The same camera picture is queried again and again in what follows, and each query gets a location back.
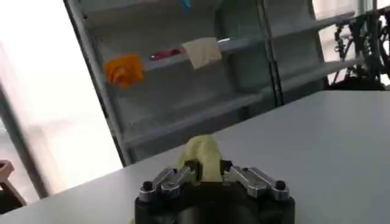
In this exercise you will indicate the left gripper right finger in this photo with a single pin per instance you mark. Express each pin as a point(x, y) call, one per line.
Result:
point(256, 181)

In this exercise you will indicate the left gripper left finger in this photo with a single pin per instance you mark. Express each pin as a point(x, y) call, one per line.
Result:
point(170, 182)

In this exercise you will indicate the light green shirt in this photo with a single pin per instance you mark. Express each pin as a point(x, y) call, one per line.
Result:
point(204, 155)

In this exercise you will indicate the grey shelf rack with goods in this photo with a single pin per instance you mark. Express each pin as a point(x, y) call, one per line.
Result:
point(198, 76)

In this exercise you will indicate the pink wooden chair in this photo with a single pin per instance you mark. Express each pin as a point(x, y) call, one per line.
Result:
point(7, 185)

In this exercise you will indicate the black tripod stand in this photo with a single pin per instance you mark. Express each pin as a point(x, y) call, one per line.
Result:
point(362, 51)

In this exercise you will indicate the thick dark window post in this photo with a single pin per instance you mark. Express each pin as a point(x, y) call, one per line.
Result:
point(21, 143)

